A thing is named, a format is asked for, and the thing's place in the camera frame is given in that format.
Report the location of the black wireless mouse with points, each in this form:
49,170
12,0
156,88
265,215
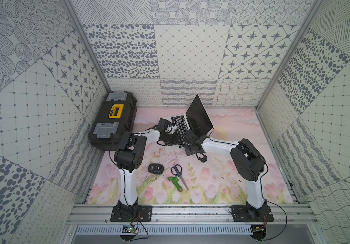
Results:
155,168

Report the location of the pink floral table mat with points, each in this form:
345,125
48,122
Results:
217,181

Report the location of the blue handled scissors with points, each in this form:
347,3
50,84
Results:
177,171

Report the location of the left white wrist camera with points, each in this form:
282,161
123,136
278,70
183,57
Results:
171,129

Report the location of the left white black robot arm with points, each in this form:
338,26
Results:
129,155

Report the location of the silver laptop with black keyboard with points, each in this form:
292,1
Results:
195,119

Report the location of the green toy hammer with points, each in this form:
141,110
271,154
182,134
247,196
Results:
175,181

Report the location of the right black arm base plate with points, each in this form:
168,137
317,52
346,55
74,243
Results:
247,213

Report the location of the aluminium mounting rail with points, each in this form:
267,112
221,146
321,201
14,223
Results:
191,214

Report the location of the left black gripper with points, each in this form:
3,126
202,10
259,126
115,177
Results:
171,137

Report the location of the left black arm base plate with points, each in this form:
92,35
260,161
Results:
124,213

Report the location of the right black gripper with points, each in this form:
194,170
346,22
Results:
187,150

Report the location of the black toolbox with yellow latch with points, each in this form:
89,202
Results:
116,116

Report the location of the black mouse battery cover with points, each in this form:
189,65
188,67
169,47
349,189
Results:
201,157

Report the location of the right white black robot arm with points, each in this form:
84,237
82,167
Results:
247,159

